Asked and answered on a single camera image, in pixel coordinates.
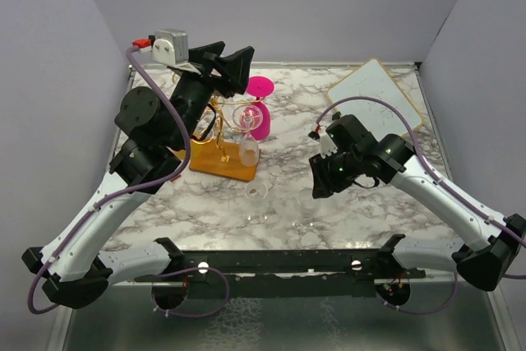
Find clear wine glass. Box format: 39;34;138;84
244;180;269;221
293;188;319;228

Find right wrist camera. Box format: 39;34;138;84
308;124;338;159

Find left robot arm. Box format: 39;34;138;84
22;39;254;309

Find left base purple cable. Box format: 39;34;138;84
150;264;233;320

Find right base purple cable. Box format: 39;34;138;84
380;272;459;316

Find gold wire glass rack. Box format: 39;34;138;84
189;95;258;182

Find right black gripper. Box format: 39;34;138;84
309;147;362;198

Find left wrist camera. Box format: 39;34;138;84
131;28;201;74

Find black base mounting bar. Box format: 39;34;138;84
136;235;425;299

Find clear flute glass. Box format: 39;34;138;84
233;104;262;167

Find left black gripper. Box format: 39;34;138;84
168;41;254;149

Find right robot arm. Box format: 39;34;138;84
308;115;525;291

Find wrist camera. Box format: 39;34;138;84
131;28;201;74
308;124;338;159

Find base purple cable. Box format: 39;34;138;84
380;272;459;316
150;264;233;320

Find pink plastic wine glass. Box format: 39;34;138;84
246;76;275;141

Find white board gold rim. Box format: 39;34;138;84
327;58;424;140

